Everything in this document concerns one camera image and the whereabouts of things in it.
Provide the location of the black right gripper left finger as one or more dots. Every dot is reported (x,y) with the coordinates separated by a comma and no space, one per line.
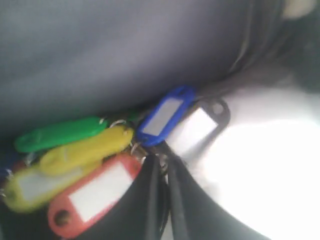
(142,211)

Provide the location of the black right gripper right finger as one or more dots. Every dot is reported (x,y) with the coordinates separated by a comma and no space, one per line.
(195,216)

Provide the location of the colourful key tag bunch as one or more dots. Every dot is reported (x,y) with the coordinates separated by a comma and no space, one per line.
(75,184)

